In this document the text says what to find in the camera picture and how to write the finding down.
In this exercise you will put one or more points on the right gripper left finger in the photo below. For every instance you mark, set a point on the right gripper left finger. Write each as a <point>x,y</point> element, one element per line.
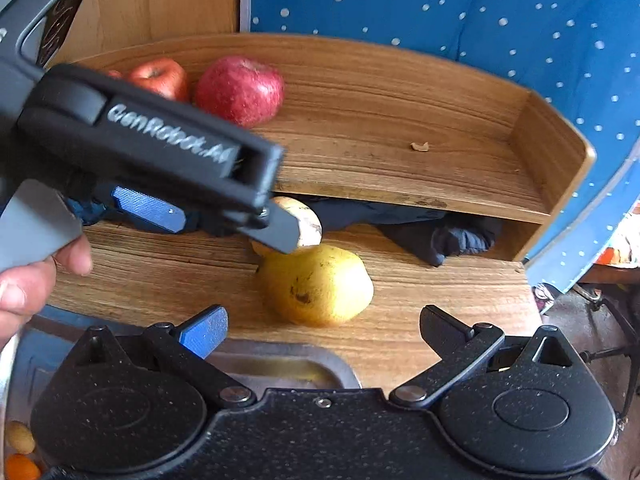
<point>182,351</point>

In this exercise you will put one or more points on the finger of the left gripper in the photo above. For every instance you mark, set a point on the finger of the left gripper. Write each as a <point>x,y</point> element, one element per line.
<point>147,212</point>
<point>272,226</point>

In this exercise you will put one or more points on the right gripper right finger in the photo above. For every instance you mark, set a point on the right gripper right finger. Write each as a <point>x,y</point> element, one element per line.
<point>464,351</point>

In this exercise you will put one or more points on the pale spotted pear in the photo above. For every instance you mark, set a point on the pale spotted pear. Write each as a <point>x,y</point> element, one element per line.
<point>309,224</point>

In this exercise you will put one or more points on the person's left hand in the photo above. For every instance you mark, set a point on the person's left hand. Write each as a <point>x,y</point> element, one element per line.
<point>25,290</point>

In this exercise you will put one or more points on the yellow pear at right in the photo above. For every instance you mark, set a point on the yellow pear at right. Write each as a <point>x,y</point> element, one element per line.
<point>320,286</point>

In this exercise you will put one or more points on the metal tray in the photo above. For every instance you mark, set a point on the metal tray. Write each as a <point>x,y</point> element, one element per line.
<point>99,407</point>

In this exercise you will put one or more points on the dark blue padded jacket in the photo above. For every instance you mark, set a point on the dark blue padded jacket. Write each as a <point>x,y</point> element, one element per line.
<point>430,234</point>

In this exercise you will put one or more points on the rightmost red apple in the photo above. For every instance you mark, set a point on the rightmost red apple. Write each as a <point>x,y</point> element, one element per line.
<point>240,90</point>

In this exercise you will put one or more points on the curved wooden shelf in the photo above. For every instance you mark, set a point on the curved wooden shelf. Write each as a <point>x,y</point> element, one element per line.
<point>370,122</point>

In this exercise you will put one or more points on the wooden cabinet panel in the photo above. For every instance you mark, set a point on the wooden cabinet panel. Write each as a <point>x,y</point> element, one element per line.
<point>107,25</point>

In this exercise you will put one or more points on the small kiwi near tomato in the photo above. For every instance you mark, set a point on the small kiwi near tomato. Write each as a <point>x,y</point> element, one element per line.
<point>20,438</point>

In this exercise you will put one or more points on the small orange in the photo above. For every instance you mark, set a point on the small orange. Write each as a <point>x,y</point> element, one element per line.
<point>21,467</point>

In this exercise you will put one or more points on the blue dotted cushion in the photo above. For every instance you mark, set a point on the blue dotted cushion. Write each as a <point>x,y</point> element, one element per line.
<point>580,56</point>

